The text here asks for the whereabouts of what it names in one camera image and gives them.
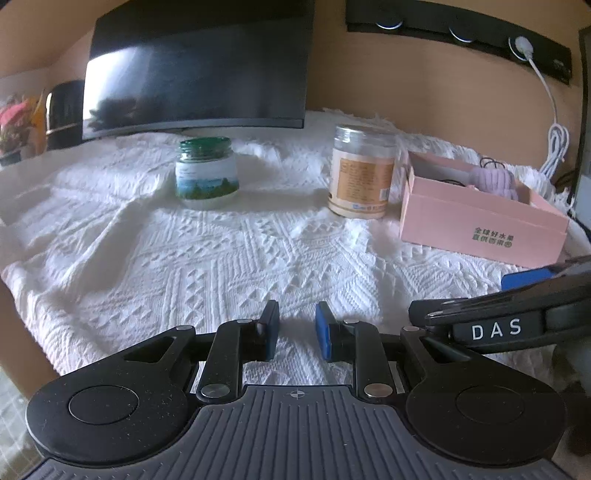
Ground lilac knitted scrunchie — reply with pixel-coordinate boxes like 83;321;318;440
467;164;531;203

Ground black curved monitor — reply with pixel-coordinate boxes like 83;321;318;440
81;0;317;141

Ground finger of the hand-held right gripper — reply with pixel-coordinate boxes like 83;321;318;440
408;284;591;329
501;255;591;292

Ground black cylindrical container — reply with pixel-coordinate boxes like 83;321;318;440
45;79;86;151

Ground black wall power strip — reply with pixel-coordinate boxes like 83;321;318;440
345;0;573;86

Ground clear orange label plastic jar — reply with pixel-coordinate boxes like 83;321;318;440
327;124;399;220

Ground pink artificial flowers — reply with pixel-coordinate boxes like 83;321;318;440
0;92;47;168

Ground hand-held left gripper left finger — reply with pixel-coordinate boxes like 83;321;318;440
122;300;281;404

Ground pink cardboard box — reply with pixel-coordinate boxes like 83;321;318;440
399;150;571;269

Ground white textured blanket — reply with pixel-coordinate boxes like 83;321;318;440
0;107;591;386

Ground green lid glass jar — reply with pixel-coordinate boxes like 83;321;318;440
174;137;240;210

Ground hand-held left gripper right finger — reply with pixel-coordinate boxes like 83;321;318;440
315;301;469;401

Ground white plug and cable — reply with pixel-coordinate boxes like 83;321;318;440
512;38;573;178

